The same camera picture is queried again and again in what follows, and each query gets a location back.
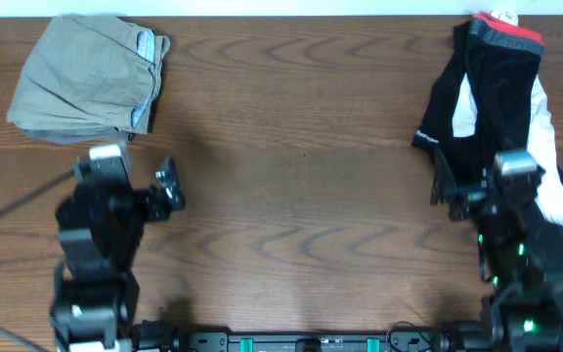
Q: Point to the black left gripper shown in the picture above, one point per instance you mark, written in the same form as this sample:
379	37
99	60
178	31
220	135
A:
169	182

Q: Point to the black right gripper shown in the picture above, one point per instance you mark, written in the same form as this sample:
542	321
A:
469	199

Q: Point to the black leggings red waistband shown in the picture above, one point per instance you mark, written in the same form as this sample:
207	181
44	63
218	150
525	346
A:
502	61

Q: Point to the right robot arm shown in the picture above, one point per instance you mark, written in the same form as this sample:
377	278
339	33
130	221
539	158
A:
520	254

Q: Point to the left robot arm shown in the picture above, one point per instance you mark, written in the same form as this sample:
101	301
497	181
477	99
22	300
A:
101	225

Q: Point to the black white t-shirt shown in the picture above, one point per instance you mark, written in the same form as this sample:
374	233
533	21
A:
448	124

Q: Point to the folded khaki pants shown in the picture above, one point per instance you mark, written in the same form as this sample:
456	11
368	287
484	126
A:
89	78

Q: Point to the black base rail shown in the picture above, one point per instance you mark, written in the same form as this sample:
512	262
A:
401	337

